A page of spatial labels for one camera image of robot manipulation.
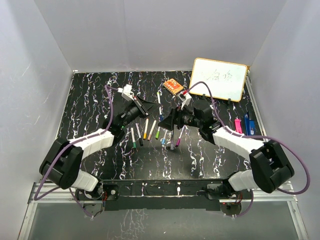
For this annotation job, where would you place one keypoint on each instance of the lime cap marker pen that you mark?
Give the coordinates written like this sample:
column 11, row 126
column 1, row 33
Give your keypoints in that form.
column 157, row 133

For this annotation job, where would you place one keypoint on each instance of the orange spiral notebook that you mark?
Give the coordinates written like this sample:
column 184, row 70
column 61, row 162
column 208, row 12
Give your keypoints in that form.
column 173, row 86

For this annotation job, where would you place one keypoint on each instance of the black cap marker pen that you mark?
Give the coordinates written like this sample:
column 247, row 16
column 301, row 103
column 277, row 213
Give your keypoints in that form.
column 140, row 139

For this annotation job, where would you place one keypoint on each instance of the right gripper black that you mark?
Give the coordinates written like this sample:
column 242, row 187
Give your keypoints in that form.
column 173, row 118

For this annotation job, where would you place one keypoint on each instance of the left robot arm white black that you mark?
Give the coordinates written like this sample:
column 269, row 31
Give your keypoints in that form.
column 64, row 158

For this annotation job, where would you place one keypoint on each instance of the peach cap marker pen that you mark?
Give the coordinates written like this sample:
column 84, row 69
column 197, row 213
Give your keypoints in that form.
column 152, row 130

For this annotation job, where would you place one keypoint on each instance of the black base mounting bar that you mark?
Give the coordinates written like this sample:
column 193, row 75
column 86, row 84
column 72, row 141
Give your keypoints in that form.
column 172, row 194

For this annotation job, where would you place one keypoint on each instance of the orange cap marker pen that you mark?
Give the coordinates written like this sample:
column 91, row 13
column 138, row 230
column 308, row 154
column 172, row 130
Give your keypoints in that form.
column 145, row 129

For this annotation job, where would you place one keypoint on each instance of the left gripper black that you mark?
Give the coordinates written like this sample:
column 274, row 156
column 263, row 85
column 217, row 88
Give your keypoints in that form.
column 150, row 107

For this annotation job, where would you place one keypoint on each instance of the light blue cap marker pen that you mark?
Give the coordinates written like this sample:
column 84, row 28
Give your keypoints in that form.
column 164, row 137

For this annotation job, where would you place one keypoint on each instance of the white board yellow frame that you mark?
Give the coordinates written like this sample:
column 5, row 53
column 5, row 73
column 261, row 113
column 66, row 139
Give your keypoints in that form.
column 219, row 79

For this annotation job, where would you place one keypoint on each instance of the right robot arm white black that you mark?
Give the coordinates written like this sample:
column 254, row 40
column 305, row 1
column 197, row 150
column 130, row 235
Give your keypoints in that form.
column 270, row 167

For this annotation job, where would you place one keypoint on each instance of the dark purple thin pen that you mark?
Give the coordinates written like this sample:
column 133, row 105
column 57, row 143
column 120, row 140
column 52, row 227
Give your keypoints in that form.
column 172, row 145

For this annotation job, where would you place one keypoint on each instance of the blue eraser tool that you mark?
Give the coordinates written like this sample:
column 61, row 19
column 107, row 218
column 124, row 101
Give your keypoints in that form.
column 249, row 125

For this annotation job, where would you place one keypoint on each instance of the green cap marker pen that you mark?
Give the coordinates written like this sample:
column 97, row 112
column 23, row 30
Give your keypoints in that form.
column 134, row 144

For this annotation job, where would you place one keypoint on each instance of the pink highlighter pen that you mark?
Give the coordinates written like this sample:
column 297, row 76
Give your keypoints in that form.
column 238, row 127

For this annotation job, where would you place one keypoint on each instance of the magenta cap marker pen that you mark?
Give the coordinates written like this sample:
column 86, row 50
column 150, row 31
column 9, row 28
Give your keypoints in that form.
column 180, row 136

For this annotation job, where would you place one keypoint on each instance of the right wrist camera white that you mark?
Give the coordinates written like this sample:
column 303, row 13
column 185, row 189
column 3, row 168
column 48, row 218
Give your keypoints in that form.
column 185, row 98

